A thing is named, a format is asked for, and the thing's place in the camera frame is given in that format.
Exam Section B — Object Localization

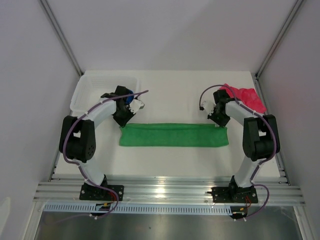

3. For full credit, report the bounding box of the pink towel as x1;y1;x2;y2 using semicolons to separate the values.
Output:
219;83;267;114

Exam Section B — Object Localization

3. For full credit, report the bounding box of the purple cable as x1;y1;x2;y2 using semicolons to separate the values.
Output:
198;84;280;222
61;89;150;222

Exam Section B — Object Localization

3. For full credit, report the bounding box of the right aluminium corner post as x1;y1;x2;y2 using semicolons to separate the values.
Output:
254;0;306;80

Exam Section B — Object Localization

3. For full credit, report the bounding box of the left aluminium corner post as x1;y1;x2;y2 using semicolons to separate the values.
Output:
38;0;84;77

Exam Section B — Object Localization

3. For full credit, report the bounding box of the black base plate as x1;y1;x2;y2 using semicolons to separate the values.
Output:
206;186;258;204
79;183;125;202

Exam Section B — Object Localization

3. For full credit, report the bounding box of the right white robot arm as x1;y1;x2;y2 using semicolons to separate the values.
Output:
200;89;280;202

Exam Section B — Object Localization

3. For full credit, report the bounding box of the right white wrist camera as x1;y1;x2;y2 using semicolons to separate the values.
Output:
199;100;216;115

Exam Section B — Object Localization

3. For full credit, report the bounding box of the white slotted cable duct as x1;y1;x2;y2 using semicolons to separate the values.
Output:
43;202;244;216

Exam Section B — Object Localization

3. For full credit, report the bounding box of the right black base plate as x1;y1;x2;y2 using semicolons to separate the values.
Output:
206;186;258;204

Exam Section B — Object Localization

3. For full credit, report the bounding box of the white plastic basket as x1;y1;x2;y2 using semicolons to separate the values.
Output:
70;74;140;113

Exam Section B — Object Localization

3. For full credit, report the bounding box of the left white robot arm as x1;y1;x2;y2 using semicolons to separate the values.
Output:
59;85;145;200

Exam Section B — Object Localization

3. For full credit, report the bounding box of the aluminium front rail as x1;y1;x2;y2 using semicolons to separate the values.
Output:
33;174;306;206

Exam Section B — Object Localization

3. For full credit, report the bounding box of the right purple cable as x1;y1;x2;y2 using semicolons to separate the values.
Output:
198;84;280;222

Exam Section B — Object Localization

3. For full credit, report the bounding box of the blue towel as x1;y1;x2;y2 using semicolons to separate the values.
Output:
125;89;134;105

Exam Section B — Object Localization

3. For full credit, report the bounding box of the green towel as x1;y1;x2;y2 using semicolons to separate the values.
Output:
119;123;229;148

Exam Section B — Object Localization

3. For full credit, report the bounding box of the aluminium corner post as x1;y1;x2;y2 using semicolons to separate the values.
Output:
38;0;84;77
254;0;306;80

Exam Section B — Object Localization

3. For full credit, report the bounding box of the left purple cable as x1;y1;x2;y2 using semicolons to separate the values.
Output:
61;89;150;222

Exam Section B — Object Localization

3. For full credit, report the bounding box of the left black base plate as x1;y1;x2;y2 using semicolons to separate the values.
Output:
79;183;125;202

